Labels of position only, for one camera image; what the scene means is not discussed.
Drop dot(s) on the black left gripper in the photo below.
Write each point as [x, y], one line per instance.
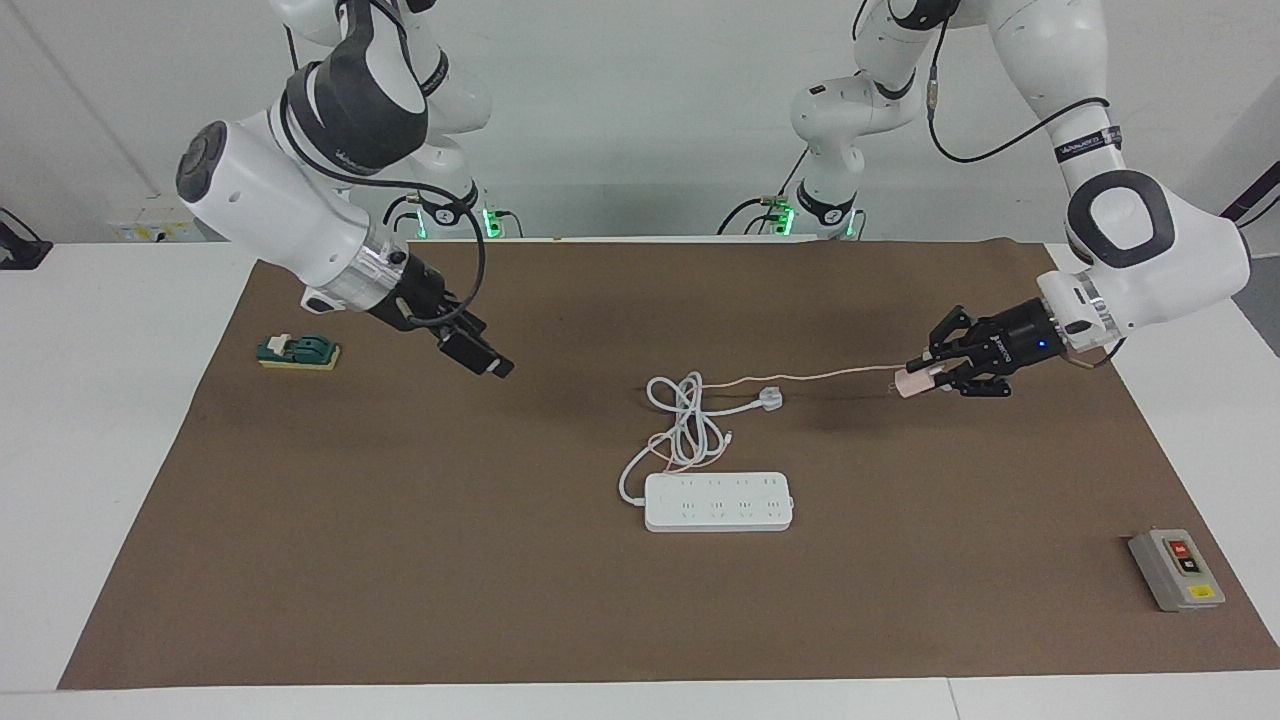
[1020, 335]

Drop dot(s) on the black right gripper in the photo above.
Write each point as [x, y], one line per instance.
[410, 290]

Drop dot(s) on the pink charger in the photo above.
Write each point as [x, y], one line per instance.
[915, 385]

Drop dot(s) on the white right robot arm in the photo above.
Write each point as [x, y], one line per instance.
[270, 200]

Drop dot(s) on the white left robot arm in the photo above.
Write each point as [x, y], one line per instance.
[1150, 270]

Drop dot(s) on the white power strip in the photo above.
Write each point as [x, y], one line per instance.
[715, 495]

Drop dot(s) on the brown table mat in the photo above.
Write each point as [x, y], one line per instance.
[400, 550]

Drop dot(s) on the green knife switch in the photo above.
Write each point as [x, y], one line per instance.
[305, 350]

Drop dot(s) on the grey on-off switch box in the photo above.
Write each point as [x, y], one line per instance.
[1170, 575]

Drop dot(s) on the black camera stand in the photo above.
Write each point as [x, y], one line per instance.
[1260, 190]
[20, 255]

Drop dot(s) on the white wall socket box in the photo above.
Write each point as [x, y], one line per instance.
[150, 232]

